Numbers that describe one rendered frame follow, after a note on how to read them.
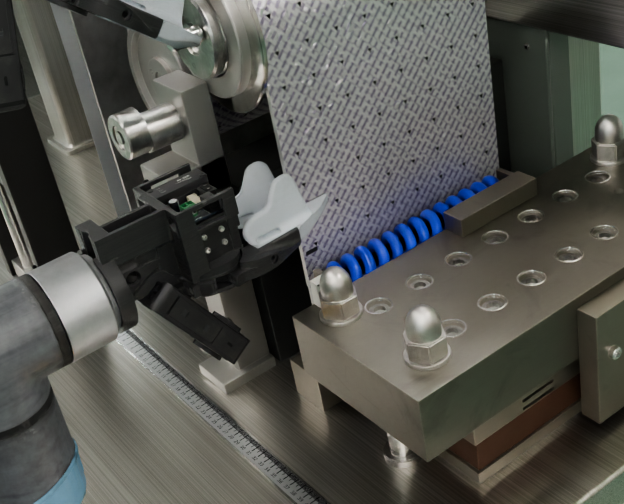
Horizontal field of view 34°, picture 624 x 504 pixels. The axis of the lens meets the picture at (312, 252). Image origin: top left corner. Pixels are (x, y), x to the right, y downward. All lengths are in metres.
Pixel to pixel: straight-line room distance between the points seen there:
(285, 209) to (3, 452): 0.28
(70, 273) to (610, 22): 0.52
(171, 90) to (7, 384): 0.28
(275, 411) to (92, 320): 0.27
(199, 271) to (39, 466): 0.19
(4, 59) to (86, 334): 0.20
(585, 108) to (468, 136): 0.36
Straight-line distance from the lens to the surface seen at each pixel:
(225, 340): 0.84
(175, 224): 0.77
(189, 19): 0.83
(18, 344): 0.74
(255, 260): 0.80
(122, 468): 0.96
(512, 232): 0.91
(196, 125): 0.87
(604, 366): 0.86
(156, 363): 1.06
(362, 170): 0.89
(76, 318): 0.75
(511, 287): 0.84
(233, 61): 0.81
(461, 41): 0.93
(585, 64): 1.29
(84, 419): 1.03
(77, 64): 1.19
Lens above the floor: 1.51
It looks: 31 degrees down
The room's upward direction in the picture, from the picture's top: 12 degrees counter-clockwise
